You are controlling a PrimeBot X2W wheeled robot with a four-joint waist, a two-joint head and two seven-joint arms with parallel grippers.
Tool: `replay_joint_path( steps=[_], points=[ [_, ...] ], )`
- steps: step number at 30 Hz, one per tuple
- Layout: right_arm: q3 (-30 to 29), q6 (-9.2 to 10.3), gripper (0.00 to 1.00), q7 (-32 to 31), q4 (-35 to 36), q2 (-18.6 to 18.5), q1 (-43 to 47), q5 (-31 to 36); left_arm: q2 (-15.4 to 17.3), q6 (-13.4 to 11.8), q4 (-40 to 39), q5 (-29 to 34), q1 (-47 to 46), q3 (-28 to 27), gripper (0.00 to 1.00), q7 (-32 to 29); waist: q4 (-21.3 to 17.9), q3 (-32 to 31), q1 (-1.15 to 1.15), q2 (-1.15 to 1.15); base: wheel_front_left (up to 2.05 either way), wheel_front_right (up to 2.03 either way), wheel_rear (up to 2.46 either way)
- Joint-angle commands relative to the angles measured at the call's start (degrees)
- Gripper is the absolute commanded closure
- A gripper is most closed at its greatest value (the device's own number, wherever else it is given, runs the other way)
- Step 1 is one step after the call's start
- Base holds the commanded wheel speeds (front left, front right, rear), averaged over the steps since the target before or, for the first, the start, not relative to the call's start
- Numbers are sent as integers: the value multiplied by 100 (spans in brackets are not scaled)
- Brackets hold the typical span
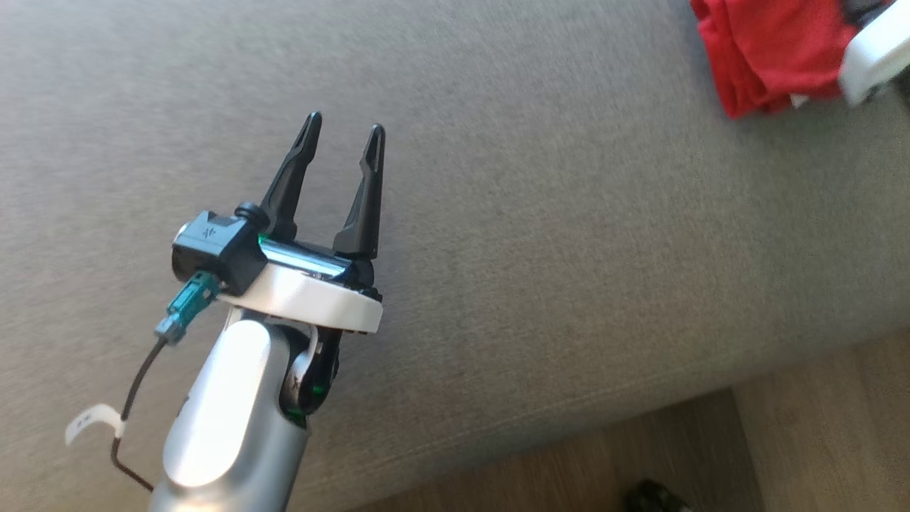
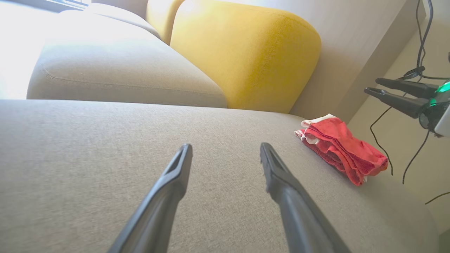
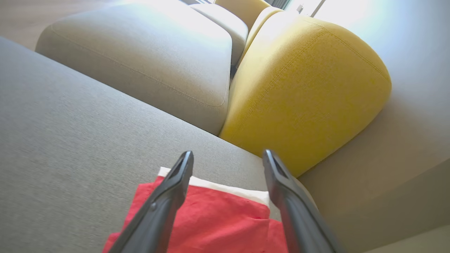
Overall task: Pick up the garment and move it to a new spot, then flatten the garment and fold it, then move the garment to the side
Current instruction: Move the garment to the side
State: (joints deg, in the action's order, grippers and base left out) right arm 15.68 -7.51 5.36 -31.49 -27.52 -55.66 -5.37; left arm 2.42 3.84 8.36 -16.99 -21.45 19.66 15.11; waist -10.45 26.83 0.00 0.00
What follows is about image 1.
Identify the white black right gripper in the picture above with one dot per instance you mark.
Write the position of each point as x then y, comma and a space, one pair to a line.
878, 60

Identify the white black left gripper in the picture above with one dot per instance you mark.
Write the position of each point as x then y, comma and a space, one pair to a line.
306, 299

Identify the red shorts number 23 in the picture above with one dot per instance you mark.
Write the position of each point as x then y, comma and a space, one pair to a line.
775, 50

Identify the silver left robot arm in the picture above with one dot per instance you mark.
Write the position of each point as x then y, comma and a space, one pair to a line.
227, 419

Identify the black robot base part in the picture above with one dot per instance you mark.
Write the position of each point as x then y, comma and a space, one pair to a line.
654, 498

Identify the large grey sofa seat cushion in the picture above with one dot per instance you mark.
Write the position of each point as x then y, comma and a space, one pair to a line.
533, 249

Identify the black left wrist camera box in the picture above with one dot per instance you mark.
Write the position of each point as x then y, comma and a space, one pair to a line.
220, 249

